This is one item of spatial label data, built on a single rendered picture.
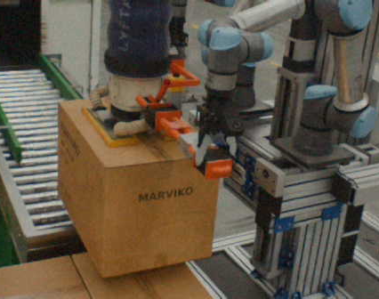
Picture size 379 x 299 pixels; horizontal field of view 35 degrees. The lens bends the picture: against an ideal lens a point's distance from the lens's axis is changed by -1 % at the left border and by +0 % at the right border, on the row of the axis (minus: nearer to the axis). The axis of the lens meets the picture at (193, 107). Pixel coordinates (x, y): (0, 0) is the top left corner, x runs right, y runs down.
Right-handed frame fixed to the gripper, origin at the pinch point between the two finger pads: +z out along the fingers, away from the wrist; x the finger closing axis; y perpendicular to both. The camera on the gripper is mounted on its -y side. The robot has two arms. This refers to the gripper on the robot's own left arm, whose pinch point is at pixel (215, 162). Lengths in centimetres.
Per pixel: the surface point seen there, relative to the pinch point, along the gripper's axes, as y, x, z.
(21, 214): 91, 33, 60
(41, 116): 211, -1, 64
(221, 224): 147, -95, 117
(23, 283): 54, 40, 66
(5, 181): 121, 34, 60
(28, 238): 72, 34, 60
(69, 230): 73, 18, 59
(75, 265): 60, 20, 67
